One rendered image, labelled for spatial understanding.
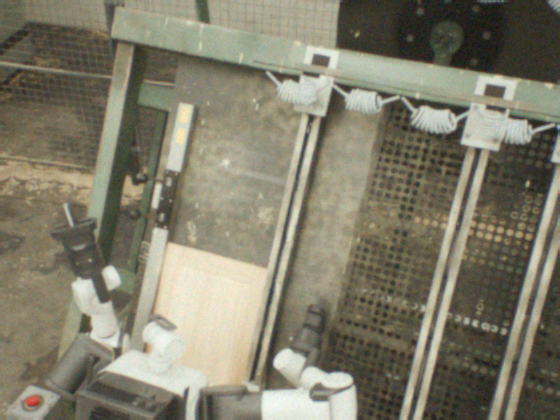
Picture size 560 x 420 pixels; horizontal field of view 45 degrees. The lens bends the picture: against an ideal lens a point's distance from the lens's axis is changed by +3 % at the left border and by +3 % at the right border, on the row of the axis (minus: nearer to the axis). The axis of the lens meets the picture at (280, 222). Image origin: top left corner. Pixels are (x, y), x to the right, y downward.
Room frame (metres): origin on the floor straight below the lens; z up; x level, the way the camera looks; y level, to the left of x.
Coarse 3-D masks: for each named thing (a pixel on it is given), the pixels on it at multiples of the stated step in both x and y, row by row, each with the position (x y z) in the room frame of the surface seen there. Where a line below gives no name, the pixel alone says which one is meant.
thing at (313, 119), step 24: (312, 48) 1.90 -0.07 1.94; (312, 96) 1.73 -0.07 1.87; (312, 120) 1.83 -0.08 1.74; (312, 144) 1.77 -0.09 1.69; (312, 168) 1.77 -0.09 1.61; (288, 192) 1.70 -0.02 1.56; (288, 216) 1.69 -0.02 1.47; (288, 240) 1.62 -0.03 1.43; (288, 264) 1.59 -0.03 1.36; (264, 288) 1.55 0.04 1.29; (264, 312) 1.51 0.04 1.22; (264, 336) 1.48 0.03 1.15; (264, 360) 1.42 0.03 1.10; (264, 384) 1.42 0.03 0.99
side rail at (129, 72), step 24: (120, 48) 2.10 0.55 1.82; (120, 72) 2.06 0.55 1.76; (144, 72) 2.14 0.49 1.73; (120, 96) 2.02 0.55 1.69; (120, 120) 1.98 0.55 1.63; (120, 144) 1.96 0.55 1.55; (96, 168) 1.90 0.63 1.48; (120, 168) 1.94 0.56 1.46; (96, 192) 1.86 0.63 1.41; (120, 192) 1.92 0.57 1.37; (96, 216) 1.81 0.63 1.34; (96, 240) 1.77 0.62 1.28; (72, 288) 1.69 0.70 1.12; (72, 312) 1.65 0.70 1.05; (72, 336) 1.60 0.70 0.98
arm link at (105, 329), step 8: (112, 312) 1.44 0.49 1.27; (96, 320) 1.41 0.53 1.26; (104, 320) 1.41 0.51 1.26; (112, 320) 1.43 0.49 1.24; (96, 328) 1.41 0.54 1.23; (104, 328) 1.41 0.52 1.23; (112, 328) 1.42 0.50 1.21; (120, 328) 1.46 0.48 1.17; (96, 336) 1.43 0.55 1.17; (104, 336) 1.41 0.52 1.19; (112, 336) 1.43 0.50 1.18; (120, 336) 1.43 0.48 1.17; (112, 344) 1.40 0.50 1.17; (120, 344) 1.40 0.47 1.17
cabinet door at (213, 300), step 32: (192, 256) 1.70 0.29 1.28; (160, 288) 1.66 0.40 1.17; (192, 288) 1.64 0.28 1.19; (224, 288) 1.62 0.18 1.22; (256, 288) 1.60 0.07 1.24; (160, 320) 1.60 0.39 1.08; (192, 320) 1.58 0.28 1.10; (224, 320) 1.56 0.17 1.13; (192, 352) 1.52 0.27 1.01; (224, 352) 1.50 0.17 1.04
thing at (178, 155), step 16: (192, 112) 1.95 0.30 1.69; (176, 128) 1.93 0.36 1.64; (192, 128) 1.94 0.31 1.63; (176, 144) 1.90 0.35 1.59; (176, 160) 1.87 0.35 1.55; (176, 192) 1.81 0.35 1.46; (176, 208) 1.81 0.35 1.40; (160, 240) 1.73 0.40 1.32; (160, 256) 1.70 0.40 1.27; (160, 272) 1.68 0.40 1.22; (144, 288) 1.65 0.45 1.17; (144, 304) 1.62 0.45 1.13; (144, 320) 1.59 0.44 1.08; (144, 352) 1.54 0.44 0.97
